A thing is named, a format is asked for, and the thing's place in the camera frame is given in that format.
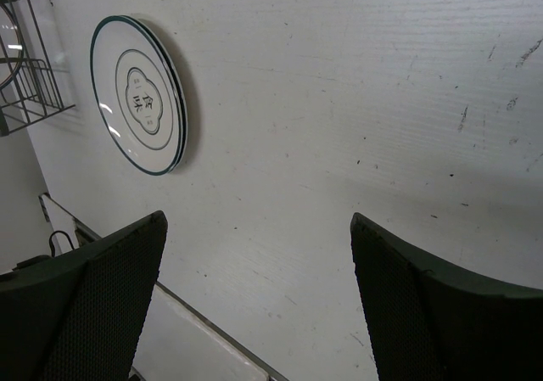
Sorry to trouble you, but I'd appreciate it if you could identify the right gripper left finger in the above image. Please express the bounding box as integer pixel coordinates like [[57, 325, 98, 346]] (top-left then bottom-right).
[[1, 210, 168, 380]]

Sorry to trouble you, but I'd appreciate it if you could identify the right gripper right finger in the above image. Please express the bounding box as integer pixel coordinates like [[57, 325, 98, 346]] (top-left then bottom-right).
[[350, 213, 542, 380]]

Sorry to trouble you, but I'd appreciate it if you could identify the wire dish rack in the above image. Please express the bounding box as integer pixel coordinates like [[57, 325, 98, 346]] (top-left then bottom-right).
[[1, 0, 76, 137]]

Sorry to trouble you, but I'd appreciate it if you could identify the green-rimmed white plate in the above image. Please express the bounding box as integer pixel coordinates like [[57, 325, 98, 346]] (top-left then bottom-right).
[[122, 15, 188, 172], [89, 15, 180, 176]]

